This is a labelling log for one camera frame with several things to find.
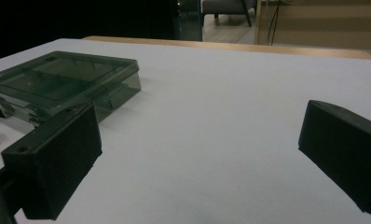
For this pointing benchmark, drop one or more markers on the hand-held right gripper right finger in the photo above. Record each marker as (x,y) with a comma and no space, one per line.
(345,149)

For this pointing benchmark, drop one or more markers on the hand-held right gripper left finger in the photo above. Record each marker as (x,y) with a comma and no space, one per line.
(59,161)

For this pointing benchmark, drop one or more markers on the clear grey plastic organizer box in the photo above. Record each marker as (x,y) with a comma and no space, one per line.
(65,77)

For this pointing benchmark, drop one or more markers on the light wooden cabinet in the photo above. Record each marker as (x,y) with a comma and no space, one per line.
(329,25)

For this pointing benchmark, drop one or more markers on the light wooden table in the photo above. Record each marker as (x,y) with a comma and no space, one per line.
(236,47)

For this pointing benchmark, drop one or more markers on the grey chair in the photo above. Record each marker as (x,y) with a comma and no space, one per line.
(227,7)

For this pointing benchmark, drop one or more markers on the dark glass partition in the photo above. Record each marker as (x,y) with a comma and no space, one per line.
(189,18)

